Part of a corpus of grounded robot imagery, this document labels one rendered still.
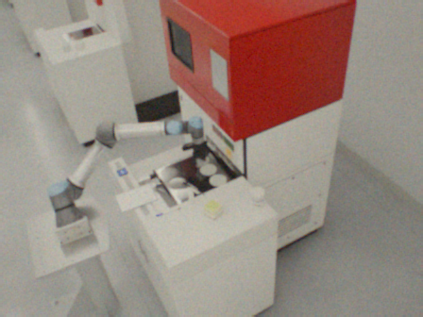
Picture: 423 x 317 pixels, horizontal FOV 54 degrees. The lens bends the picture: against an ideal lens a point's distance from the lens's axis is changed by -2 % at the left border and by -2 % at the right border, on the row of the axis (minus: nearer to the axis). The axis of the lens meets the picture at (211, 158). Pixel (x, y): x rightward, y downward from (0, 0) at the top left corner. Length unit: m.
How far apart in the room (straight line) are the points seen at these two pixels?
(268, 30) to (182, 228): 1.05
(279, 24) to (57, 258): 1.64
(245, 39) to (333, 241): 1.92
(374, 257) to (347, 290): 0.36
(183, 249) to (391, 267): 1.73
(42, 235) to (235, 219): 1.10
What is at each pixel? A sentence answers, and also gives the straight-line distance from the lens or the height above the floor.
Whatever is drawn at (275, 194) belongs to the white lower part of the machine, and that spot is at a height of 0.68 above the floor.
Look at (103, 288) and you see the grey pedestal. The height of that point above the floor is 0.32.
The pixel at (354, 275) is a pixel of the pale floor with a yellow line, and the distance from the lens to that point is 3.23.
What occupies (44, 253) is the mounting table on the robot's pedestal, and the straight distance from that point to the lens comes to 2.49.
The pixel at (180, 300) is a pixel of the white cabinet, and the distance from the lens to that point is 2.30.
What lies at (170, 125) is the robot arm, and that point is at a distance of 2.22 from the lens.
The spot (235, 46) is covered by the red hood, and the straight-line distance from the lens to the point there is 1.95.
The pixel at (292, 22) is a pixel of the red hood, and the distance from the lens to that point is 2.10.
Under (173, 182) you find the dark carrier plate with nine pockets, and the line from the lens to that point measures 2.51.
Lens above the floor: 2.63
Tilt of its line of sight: 41 degrees down
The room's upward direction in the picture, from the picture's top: 5 degrees counter-clockwise
